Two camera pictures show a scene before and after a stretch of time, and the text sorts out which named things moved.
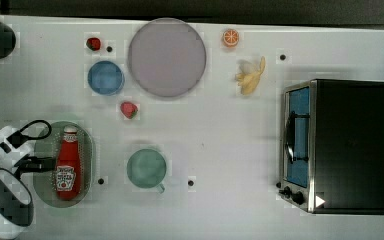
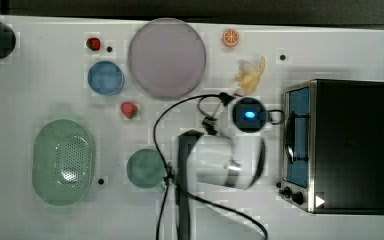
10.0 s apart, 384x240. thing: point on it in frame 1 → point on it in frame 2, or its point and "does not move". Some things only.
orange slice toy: x=230 y=37 does not move
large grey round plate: x=167 y=57 does not move
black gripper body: x=34 y=164 → x=249 y=115
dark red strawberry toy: x=93 y=43 does not move
